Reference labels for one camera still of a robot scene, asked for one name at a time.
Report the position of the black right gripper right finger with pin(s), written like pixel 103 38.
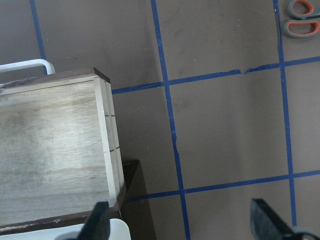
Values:
pixel 266 224

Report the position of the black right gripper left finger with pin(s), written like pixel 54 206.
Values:
pixel 97 225

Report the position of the wooden drawer with white handle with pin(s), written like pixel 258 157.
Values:
pixel 59 146

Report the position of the grey orange handled scissors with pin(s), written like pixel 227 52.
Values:
pixel 311 17

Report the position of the white foam tray box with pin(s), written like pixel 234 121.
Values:
pixel 114 229

